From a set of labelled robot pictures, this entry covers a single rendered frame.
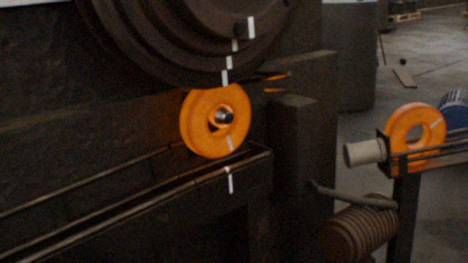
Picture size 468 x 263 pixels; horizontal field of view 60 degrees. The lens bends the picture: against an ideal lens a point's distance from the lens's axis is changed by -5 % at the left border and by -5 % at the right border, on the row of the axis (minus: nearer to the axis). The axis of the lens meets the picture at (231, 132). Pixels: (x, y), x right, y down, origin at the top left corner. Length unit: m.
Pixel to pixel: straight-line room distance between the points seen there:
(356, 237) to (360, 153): 0.19
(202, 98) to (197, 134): 0.07
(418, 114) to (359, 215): 0.28
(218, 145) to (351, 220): 0.38
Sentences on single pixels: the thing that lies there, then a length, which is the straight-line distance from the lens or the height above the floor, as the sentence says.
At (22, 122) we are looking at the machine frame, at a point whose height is 0.87.
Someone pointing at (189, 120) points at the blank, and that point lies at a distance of 0.78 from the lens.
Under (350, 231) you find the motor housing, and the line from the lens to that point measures 1.01.
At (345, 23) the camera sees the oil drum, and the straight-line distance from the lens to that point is 3.43.
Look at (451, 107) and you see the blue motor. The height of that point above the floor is 0.31.
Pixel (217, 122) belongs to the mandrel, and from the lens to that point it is 0.80.
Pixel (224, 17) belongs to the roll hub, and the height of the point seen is 1.02.
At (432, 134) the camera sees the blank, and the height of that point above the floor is 0.71.
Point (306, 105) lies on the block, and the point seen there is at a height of 0.79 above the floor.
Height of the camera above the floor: 1.07
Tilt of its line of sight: 20 degrees down
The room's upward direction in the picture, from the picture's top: 4 degrees counter-clockwise
